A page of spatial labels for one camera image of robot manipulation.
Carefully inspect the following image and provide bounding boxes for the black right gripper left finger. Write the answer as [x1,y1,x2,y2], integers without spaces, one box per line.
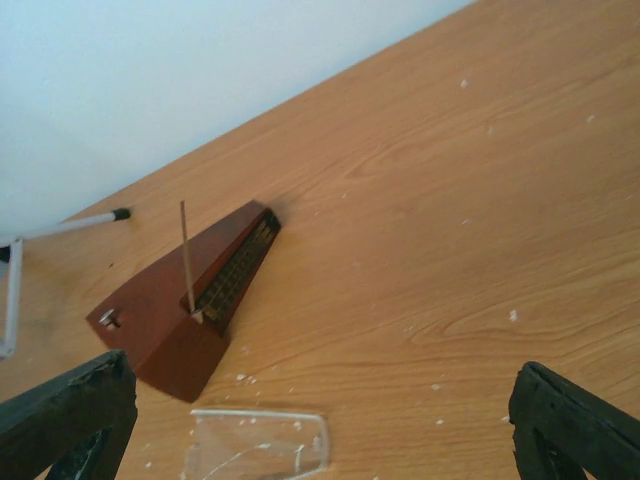
[1,349,138,479]

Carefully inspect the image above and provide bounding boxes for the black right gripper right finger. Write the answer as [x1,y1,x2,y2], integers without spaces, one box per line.
[509,361,639,479]

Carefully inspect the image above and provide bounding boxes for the brown wooden metronome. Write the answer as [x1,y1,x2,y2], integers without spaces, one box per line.
[86,200,281,403]

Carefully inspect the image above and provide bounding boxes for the clear plastic metronome cover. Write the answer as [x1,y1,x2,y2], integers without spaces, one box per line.
[183,409,331,479]

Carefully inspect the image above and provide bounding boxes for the white tripod music stand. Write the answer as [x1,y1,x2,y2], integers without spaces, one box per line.
[0,207,132,357]

